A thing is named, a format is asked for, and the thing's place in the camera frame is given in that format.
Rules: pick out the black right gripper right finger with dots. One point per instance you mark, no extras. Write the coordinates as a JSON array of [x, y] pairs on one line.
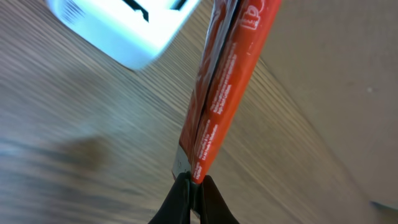
[[213, 208]]

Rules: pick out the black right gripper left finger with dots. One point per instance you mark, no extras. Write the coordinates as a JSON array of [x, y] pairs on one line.
[[176, 206]]

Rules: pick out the red stick sachet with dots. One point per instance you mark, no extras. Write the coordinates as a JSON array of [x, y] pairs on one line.
[[236, 35]]

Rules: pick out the white barcode scanner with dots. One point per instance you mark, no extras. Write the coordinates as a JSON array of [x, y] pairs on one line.
[[132, 32]]

